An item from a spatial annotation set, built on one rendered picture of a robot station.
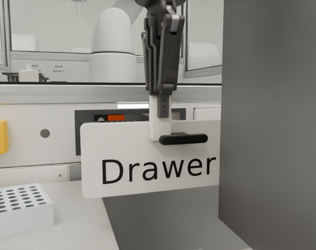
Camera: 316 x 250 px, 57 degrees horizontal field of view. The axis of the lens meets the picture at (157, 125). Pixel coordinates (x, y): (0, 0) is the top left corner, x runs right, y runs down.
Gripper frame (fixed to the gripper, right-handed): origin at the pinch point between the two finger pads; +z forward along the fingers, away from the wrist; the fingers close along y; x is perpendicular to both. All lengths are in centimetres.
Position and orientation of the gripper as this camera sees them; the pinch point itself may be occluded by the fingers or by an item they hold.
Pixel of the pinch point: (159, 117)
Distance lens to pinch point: 43.0
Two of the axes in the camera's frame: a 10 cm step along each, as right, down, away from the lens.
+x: 9.6, -0.4, 2.9
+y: 3.0, 1.1, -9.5
